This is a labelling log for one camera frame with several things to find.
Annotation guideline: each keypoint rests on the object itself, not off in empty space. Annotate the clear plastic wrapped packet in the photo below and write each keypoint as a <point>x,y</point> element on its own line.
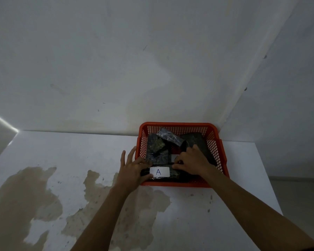
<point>171,137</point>

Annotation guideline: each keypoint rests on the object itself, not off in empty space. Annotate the person's left forearm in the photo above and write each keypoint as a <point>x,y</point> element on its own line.
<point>104,219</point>

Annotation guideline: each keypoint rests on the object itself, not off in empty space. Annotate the dark camouflage packet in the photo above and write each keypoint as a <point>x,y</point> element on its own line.
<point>157,148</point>

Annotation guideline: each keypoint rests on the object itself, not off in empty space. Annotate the person's left hand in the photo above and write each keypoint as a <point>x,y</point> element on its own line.
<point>130,175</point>

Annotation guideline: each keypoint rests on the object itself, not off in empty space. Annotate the person's right forearm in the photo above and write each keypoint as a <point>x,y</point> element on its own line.
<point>251,214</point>

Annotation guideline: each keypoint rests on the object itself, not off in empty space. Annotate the large black packet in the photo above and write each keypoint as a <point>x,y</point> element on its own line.
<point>198,139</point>

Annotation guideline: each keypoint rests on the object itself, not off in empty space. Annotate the black packet with small label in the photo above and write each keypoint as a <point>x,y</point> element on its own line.
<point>174,157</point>

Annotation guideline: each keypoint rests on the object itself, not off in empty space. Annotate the person's left thumb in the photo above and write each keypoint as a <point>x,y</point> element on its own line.
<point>147,177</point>

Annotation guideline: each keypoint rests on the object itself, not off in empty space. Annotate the person's left little finger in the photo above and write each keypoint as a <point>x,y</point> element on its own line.
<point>123,159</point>

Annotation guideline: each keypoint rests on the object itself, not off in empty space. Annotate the person's right hand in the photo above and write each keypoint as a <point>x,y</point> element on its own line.
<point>195,162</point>

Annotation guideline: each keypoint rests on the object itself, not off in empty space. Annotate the orange plastic mesh basket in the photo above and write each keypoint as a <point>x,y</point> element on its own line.
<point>214,148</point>

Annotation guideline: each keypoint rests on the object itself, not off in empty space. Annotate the person's right thumb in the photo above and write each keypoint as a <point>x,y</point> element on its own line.
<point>177,166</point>

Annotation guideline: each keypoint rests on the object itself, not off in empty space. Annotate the dark packet with white label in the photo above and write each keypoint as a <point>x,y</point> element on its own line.
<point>162,173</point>

